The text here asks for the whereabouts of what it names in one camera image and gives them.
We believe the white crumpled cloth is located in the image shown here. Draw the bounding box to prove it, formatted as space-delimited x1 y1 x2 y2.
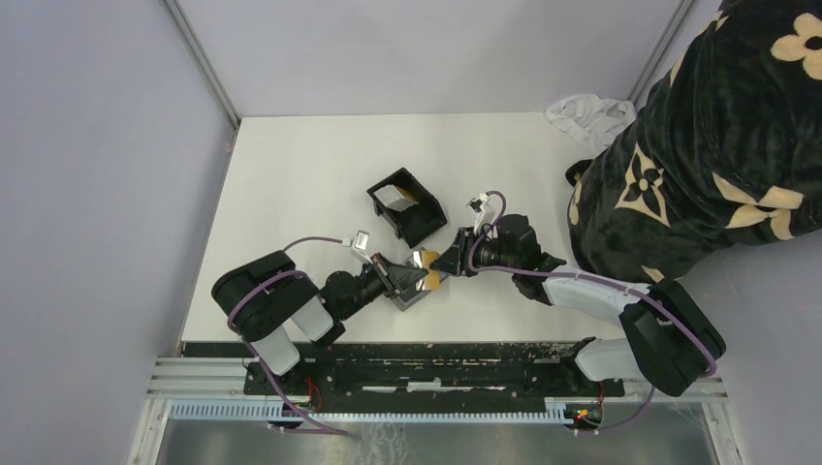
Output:
545 94 637 156

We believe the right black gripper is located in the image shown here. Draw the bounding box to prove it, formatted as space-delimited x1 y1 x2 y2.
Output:
428 227 519 278

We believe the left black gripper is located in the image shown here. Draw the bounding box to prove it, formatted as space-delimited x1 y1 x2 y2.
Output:
339 251 428 320

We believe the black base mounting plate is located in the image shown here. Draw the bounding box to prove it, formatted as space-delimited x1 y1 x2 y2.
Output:
180 341 625 416

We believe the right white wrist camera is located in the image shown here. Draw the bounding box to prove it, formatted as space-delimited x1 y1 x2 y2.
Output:
467 193 496 235

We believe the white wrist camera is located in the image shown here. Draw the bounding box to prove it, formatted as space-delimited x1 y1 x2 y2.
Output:
467 193 496 235
341 230 373 264

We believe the grey leather card holder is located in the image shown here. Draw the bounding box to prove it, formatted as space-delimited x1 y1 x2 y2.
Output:
391 248 433 311

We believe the black floral plush blanket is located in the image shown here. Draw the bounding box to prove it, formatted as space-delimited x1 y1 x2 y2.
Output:
567 1 821 283

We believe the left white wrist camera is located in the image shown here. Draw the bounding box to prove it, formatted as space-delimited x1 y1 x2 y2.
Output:
341 230 373 264

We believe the grey slotted cable duct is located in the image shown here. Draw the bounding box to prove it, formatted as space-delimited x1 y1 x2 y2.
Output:
169 400 573 425

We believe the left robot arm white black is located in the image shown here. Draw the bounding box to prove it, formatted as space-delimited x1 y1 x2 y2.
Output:
210 250 429 394

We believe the gold credit card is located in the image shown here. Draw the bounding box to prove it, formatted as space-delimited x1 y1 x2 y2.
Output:
412 249 441 292

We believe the aluminium frame rail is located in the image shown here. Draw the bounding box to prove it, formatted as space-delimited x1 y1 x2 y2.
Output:
147 357 730 404

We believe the black plastic card box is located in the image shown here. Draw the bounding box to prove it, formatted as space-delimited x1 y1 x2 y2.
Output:
366 168 448 248

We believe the stack of credit cards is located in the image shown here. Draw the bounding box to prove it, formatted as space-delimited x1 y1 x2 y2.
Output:
374 184 419 212

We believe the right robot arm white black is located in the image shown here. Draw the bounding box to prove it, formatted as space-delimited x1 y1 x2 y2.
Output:
430 214 727 396

